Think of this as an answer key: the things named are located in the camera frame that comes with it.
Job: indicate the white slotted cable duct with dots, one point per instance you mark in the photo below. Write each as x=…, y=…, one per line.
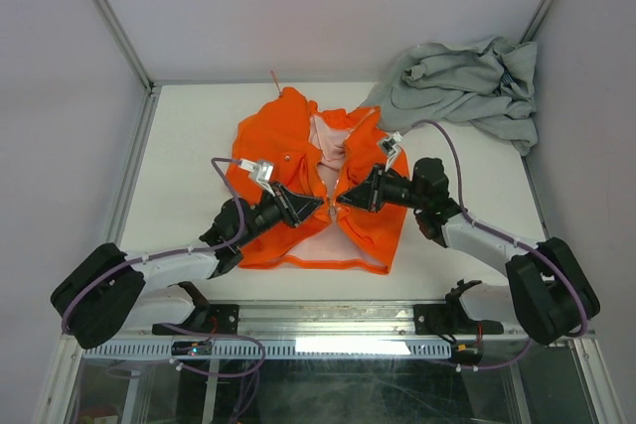
x=285, y=349

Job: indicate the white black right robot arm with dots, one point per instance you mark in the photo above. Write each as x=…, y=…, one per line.
x=547, y=293

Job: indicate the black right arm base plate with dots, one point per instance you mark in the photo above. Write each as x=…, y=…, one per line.
x=450, y=320

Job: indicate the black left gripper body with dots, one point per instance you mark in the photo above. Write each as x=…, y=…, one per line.
x=266, y=214

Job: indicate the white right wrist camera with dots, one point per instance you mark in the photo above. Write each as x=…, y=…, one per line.
x=390, y=146

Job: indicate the orange zip jacket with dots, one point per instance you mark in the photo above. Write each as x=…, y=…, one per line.
x=320, y=153

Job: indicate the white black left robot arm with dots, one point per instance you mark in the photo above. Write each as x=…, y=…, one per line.
x=111, y=278

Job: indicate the grey sweatshirt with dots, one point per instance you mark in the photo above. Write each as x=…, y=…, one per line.
x=489, y=84

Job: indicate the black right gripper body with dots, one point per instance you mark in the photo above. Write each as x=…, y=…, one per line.
x=397, y=190

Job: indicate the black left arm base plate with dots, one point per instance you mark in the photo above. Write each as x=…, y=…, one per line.
x=215, y=318

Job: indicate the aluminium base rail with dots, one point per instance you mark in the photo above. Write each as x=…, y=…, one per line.
x=323, y=317

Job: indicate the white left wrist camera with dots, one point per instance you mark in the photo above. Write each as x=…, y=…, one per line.
x=260, y=172

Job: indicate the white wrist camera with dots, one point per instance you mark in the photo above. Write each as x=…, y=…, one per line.
x=260, y=172
x=390, y=146

